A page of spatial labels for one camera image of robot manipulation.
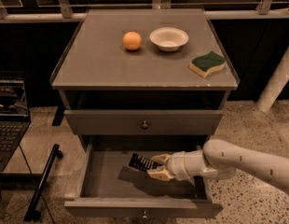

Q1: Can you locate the orange fruit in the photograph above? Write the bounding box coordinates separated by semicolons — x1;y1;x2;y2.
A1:
122;32;142;50

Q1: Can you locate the black laptop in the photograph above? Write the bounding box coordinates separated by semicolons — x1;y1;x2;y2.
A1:
0;72;31;172

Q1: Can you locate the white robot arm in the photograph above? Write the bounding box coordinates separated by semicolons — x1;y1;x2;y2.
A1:
147;139;289;194

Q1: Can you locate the black stand leg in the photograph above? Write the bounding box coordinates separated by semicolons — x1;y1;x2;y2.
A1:
23;144;62;222

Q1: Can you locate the white bowl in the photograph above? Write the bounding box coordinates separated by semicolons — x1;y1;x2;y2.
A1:
149;27;189;52

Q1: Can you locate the grey drawer cabinet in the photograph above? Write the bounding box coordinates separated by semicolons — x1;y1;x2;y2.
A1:
49;8;241;219

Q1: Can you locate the metal railing frame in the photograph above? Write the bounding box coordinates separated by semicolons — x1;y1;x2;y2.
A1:
0;0;289;24

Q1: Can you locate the closed top drawer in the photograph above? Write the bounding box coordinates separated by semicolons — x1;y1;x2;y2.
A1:
64;110;223;135

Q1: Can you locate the black rxbar chocolate bar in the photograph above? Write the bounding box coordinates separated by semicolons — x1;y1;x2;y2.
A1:
129;153;159;172

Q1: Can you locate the green yellow sponge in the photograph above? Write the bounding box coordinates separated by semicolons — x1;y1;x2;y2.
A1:
189;51;226;78

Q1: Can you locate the open middle drawer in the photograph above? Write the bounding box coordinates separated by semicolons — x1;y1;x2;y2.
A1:
64;146;223;218

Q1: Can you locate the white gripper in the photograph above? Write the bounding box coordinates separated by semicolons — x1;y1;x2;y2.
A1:
147;150;209;181

